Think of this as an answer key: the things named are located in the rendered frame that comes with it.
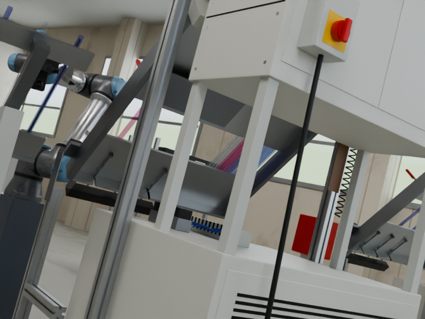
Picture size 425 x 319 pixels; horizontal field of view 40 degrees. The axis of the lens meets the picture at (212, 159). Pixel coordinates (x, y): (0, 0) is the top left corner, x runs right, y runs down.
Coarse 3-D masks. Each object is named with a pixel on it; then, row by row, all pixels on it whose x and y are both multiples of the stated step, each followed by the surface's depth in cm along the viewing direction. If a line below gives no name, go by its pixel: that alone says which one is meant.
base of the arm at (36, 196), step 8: (16, 176) 233; (24, 176) 232; (32, 176) 233; (8, 184) 234; (16, 184) 231; (24, 184) 231; (32, 184) 233; (40, 184) 237; (8, 192) 231; (16, 192) 230; (24, 192) 230; (32, 192) 232; (40, 192) 238; (32, 200) 232; (40, 200) 237
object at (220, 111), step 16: (192, 32) 165; (192, 48) 169; (176, 64) 172; (176, 80) 172; (144, 96) 179; (176, 96) 177; (208, 96) 180; (224, 96) 181; (176, 112) 187; (208, 112) 185; (224, 112) 187; (240, 112) 194; (224, 128) 198; (240, 128) 200; (272, 128) 204; (288, 128) 206; (272, 144) 210; (288, 144) 212
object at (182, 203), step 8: (80, 176) 197; (88, 176) 199; (96, 176) 202; (96, 184) 199; (104, 184) 202; (112, 184) 204; (144, 192) 212; (152, 192) 214; (160, 192) 217; (152, 200) 213; (160, 200) 214; (184, 200) 223; (184, 208) 221; (192, 208) 223; (200, 208) 226; (208, 208) 229; (216, 208) 232; (216, 216) 230; (224, 216) 232
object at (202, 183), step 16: (112, 144) 192; (128, 144) 194; (96, 160) 196; (112, 160) 198; (160, 160) 203; (112, 176) 204; (144, 176) 208; (192, 176) 214; (208, 176) 216; (224, 176) 218; (192, 192) 221; (208, 192) 224; (224, 192) 226
